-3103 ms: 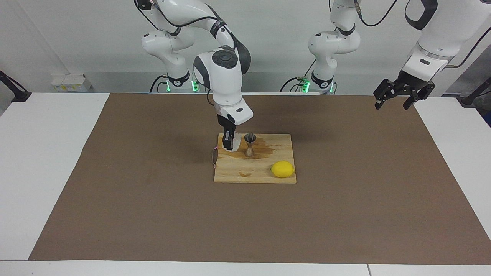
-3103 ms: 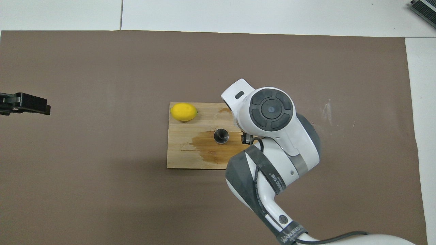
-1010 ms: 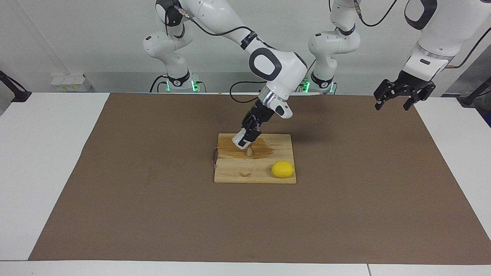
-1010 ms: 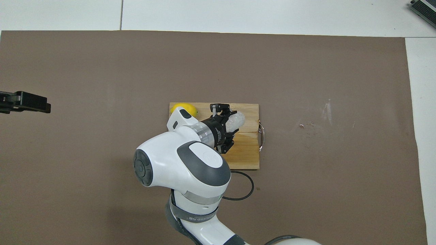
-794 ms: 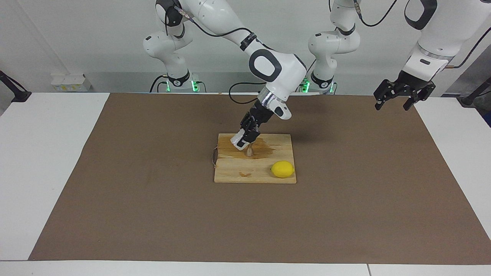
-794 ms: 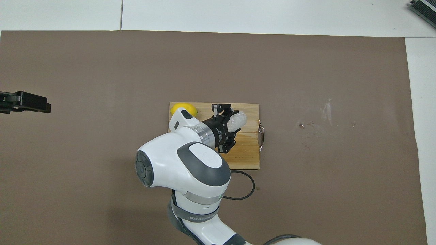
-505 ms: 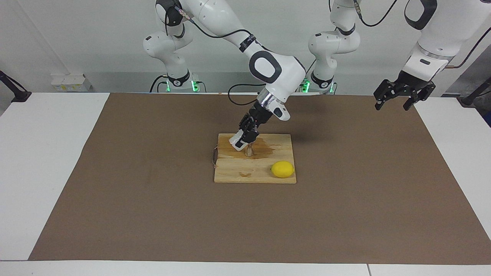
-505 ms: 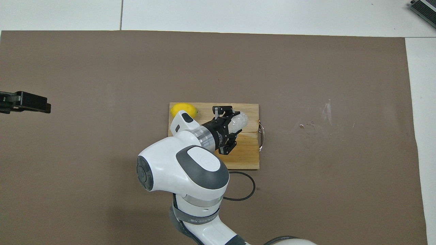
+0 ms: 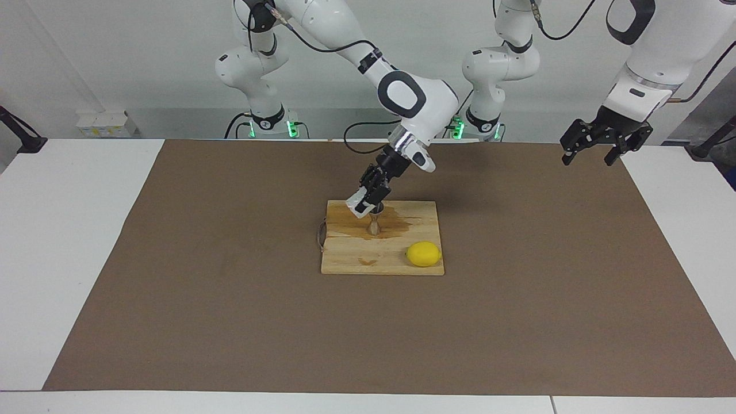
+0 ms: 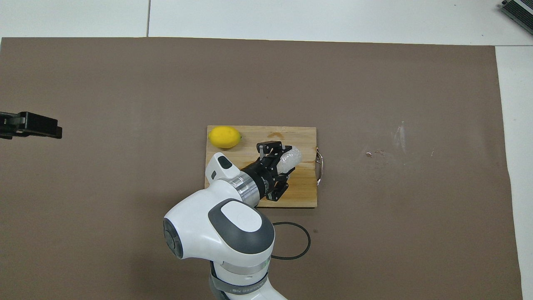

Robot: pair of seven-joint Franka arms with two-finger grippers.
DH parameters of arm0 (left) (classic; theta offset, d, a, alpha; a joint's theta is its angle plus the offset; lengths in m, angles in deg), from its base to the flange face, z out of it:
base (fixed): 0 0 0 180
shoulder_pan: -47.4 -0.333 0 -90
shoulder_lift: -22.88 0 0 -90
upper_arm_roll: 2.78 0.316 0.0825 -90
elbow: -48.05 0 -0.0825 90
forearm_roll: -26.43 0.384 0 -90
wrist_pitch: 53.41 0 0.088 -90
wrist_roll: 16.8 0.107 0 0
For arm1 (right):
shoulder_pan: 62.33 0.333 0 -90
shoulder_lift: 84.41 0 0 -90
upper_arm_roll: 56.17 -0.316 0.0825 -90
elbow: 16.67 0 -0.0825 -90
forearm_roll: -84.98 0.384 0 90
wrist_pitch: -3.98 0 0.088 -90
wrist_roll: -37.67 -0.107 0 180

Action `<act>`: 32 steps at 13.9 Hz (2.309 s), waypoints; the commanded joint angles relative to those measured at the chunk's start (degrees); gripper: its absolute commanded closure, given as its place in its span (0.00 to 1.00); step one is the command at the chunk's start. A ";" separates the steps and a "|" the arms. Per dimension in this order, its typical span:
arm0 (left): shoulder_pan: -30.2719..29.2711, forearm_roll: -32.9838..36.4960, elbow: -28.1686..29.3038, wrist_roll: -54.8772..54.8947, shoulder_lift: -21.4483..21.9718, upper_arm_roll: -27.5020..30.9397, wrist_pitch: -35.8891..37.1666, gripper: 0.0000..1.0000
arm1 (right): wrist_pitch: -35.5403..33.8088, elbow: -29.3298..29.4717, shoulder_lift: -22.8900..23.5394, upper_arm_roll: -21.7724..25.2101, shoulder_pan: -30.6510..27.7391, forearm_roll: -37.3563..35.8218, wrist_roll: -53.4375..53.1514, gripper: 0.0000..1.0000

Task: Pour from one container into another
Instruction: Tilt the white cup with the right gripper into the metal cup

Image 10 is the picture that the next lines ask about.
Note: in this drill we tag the grey ribbed metal device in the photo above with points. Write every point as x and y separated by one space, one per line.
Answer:
520 10

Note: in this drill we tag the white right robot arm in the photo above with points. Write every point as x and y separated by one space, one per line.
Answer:
225 233

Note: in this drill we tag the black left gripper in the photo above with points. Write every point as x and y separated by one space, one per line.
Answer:
6 125

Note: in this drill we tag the brown paper table mat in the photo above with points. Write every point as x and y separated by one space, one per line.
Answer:
125 83

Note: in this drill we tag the yellow lemon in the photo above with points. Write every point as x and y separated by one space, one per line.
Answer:
225 137

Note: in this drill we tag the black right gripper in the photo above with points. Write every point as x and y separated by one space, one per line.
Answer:
262 179

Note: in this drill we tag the wooden cutting board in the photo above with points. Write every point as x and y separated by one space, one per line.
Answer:
250 137

